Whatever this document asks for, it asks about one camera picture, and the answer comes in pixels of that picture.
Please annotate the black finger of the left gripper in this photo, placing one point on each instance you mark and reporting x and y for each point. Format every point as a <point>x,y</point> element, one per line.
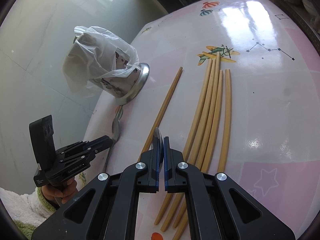
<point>93,151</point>
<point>101,143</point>

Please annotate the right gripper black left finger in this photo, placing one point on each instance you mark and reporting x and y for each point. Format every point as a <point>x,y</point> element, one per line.
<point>106,208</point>

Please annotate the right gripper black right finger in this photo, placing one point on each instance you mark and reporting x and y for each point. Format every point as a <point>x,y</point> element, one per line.
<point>218,207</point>

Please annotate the metal spoon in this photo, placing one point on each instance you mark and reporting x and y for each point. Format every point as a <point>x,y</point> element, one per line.
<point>157,136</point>
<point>115,137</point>

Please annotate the bamboo chopstick of group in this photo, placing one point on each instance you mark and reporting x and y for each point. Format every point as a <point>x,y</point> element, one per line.
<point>200,142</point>
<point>209,150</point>
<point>176,200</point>
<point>190,139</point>

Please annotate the lone bamboo chopstick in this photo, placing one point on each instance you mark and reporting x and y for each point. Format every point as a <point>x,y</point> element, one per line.
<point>162,110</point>

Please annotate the steel utensil holder cup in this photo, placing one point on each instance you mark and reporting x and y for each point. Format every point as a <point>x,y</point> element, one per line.
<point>125,89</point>

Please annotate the white plastic bag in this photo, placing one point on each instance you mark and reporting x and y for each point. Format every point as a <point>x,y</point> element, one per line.
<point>97,53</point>

